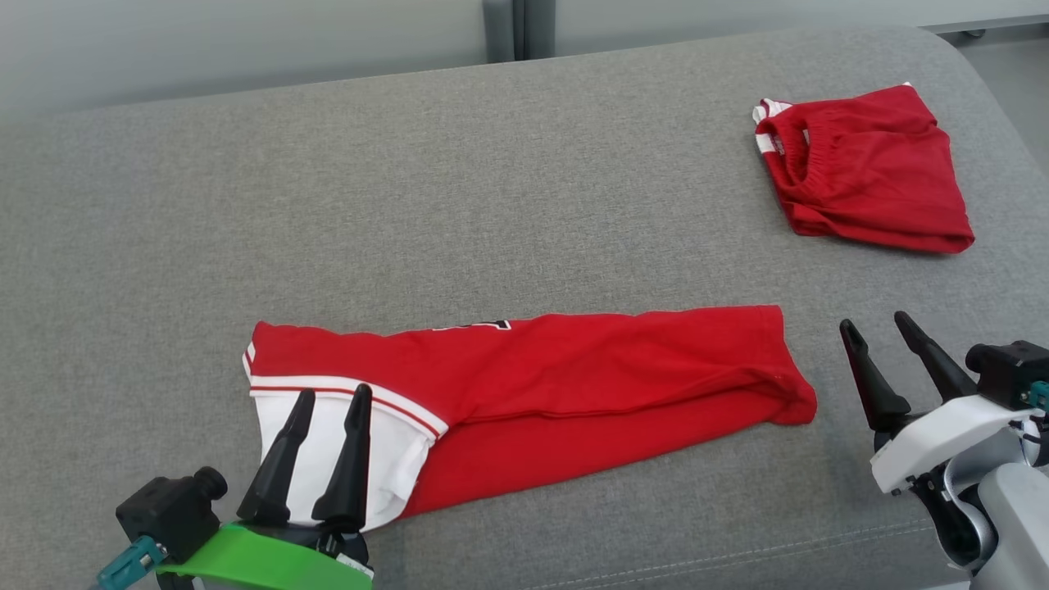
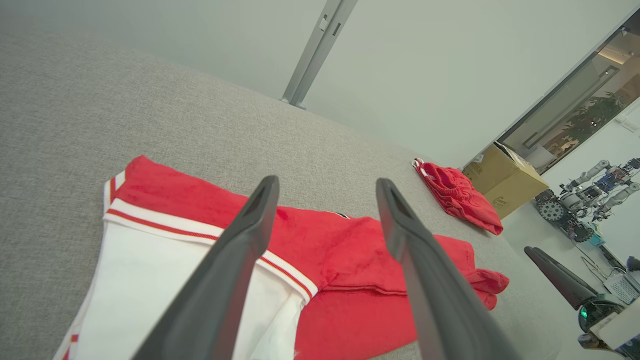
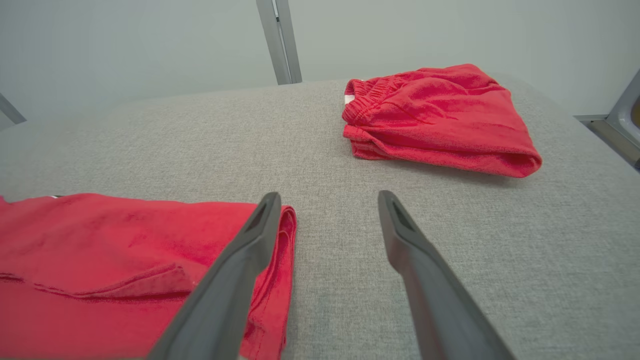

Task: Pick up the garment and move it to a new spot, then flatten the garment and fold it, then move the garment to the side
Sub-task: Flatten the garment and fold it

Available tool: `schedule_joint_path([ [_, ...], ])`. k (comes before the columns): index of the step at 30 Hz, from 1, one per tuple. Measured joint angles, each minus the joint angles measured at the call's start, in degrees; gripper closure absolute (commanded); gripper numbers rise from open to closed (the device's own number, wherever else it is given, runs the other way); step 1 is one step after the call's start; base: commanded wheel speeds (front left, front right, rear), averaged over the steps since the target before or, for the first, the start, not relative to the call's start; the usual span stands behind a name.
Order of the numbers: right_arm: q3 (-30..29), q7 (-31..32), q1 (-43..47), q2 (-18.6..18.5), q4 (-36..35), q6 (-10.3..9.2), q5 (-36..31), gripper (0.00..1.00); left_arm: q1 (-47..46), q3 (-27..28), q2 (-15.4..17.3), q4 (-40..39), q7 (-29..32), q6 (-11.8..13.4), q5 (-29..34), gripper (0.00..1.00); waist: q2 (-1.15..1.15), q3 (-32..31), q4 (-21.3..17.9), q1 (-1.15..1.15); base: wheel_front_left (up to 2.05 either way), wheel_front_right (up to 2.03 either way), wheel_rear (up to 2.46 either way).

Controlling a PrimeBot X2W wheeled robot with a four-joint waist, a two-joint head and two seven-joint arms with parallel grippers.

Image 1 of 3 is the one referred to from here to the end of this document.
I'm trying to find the red shorts with white stripe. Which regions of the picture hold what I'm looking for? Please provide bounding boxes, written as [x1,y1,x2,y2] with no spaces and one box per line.
[752,81,977,256]

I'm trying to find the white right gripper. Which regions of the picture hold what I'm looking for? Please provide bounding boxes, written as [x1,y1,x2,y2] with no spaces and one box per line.
[838,310,1038,497]

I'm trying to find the grey fabric sofa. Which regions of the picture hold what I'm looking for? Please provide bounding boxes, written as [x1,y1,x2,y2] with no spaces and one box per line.
[0,24,1049,590]

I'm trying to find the grey column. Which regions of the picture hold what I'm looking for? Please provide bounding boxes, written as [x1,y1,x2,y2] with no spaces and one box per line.
[483,0,516,63]
[524,0,557,60]

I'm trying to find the grey wheeled frame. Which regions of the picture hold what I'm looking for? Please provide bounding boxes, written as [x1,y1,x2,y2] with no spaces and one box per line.
[922,13,1049,40]

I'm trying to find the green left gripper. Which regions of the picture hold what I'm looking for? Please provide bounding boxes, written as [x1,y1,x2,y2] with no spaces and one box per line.
[155,383,375,590]

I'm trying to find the red jersey with white trim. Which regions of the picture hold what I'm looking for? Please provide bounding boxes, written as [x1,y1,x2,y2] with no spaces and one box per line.
[242,304,819,533]

